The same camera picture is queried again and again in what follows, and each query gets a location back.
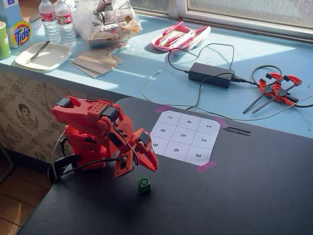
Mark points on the red wrist camera mount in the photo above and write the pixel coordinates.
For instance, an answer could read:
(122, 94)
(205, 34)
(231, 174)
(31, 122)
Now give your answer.
(122, 167)

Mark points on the patterned wallpaper panel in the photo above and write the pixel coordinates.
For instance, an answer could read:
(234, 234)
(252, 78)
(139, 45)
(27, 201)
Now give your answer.
(24, 110)

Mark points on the white numbered grid paper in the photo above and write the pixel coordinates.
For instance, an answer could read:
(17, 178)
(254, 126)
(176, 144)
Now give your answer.
(193, 132)

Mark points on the silver table knife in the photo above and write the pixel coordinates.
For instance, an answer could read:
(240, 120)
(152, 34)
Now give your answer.
(36, 52)

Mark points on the water bottle red label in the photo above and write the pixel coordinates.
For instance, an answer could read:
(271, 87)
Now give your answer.
(66, 27)
(50, 22)

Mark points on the clear plastic bag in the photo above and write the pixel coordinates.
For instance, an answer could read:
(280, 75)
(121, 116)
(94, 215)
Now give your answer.
(110, 24)

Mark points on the green paper cup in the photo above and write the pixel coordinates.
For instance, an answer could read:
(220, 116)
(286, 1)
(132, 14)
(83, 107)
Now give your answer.
(4, 41)

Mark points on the purple tape piece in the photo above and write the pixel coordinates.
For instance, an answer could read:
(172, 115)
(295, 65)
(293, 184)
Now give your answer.
(163, 109)
(207, 166)
(221, 122)

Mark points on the white framed window screen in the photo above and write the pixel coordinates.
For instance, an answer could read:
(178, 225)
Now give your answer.
(244, 8)

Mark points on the brown paper napkins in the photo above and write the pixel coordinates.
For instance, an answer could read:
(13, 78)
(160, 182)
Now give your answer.
(95, 62)

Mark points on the red robot arm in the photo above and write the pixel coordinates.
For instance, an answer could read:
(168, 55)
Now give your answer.
(80, 110)

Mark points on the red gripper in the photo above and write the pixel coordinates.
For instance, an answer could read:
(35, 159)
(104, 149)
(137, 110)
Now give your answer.
(146, 152)

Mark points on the orange bar clamp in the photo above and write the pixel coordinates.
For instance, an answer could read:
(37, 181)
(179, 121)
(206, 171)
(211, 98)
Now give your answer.
(294, 79)
(262, 84)

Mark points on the green cube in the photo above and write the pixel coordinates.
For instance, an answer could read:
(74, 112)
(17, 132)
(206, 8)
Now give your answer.
(144, 185)

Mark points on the black power adapter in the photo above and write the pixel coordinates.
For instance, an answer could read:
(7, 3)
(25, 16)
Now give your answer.
(210, 74)

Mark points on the Tide detergent box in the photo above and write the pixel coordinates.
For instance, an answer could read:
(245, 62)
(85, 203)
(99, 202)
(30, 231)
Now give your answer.
(22, 34)

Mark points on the black table clamp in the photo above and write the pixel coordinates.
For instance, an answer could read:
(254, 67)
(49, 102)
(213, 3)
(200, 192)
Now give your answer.
(66, 160)

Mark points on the brown cardboard box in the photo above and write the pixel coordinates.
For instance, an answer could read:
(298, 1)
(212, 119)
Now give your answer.
(28, 8)

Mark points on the window frame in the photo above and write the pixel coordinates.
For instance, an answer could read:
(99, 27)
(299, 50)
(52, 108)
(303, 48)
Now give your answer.
(159, 11)

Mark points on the white square plate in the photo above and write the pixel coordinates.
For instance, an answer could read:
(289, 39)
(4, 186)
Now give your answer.
(51, 56)

